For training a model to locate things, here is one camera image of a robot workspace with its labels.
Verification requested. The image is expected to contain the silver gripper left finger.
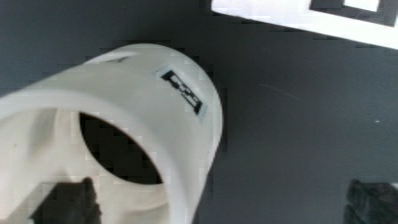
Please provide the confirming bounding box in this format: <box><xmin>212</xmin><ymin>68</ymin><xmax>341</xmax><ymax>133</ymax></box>
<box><xmin>29</xmin><ymin>177</ymin><xmax>102</xmax><ymax>224</ymax></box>

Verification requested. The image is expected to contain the white lamp shade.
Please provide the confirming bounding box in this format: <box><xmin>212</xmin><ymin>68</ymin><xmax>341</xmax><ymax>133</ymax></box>
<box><xmin>0</xmin><ymin>44</ymin><xmax>222</xmax><ymax>224</ymax></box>

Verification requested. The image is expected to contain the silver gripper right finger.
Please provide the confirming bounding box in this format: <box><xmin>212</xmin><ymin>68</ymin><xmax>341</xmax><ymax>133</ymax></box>
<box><xmin>343</xmin><ymin>180</ymin><xmax>398</xmax><ymax>224</ymax></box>

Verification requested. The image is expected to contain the white marker sheet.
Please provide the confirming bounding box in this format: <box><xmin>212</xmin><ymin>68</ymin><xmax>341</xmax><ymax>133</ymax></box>
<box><xmin>212</xmin><ymin>0</ymin><xmax>398</xmax><ymax>50</ymax></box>

